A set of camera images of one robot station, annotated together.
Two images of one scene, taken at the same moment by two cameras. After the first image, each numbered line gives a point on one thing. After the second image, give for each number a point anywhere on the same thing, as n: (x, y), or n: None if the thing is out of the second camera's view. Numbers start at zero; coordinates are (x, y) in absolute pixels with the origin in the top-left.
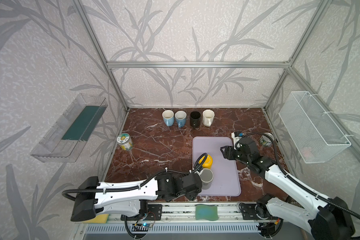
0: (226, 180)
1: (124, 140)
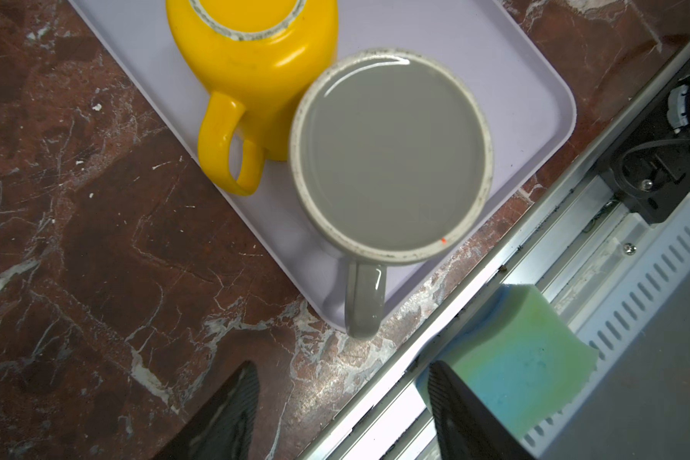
0: (529, 101)
1: None
